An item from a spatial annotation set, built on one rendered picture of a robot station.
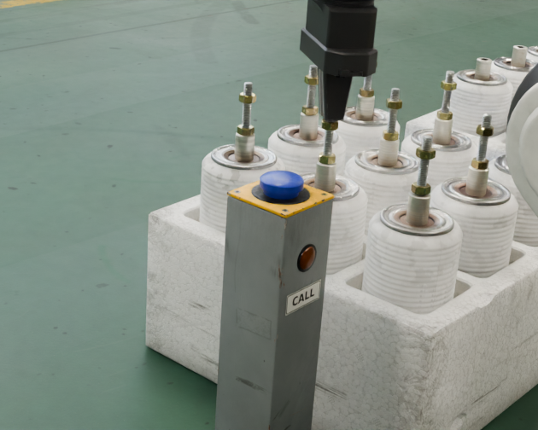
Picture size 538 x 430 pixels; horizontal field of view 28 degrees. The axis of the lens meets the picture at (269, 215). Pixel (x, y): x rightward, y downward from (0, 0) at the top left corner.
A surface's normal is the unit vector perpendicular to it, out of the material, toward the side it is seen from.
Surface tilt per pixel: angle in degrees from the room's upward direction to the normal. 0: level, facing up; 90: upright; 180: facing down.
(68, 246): 0
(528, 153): 90
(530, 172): 90
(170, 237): 90
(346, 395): 90
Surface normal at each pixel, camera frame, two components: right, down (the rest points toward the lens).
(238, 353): -0.65, 0.26
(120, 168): 0.07, -0.92
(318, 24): -0.97, 0.04
